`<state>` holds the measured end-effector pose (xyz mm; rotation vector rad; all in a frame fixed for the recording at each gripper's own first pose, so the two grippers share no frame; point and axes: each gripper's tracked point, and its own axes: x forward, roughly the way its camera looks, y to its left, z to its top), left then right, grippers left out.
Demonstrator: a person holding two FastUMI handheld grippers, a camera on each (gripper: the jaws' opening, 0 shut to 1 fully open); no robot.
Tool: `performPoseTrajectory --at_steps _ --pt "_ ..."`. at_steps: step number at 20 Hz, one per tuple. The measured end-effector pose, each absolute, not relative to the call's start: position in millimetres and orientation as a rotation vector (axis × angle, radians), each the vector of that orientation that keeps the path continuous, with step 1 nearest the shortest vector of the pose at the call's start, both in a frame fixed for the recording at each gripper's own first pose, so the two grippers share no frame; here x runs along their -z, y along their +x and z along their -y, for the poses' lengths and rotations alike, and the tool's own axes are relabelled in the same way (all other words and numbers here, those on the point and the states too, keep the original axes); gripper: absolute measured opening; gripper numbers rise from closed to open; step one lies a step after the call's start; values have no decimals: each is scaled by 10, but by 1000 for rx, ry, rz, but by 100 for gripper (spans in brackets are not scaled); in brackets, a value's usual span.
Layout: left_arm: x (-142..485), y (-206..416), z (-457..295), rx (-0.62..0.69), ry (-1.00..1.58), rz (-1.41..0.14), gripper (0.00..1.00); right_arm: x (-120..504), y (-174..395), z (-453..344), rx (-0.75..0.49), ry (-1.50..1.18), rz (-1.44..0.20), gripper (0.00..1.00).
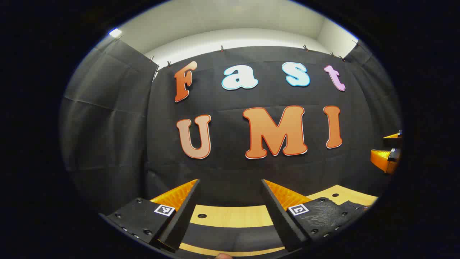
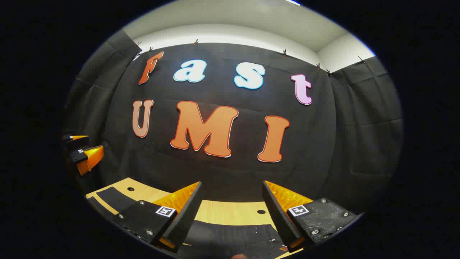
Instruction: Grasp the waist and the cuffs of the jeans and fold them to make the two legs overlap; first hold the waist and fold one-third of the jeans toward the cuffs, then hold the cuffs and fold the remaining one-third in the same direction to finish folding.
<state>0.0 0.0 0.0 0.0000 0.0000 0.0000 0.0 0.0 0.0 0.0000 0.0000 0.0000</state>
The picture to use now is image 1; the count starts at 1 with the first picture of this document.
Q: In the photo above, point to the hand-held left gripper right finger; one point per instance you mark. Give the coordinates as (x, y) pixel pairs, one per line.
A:
(276, 216)

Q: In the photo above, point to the dark denim jeans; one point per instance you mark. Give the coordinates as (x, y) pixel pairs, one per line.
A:
(230, 235)

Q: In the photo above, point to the black backdrop cloth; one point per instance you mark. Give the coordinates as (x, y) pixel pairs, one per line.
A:
(230, 169)

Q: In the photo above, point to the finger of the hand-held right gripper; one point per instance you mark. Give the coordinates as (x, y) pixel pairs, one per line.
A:
(386, 160)
(393, 141)

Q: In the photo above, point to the ceiling light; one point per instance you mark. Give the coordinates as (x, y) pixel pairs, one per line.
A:
(115, 33)

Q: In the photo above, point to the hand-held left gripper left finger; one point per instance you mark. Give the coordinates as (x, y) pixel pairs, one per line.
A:
(187, 216)

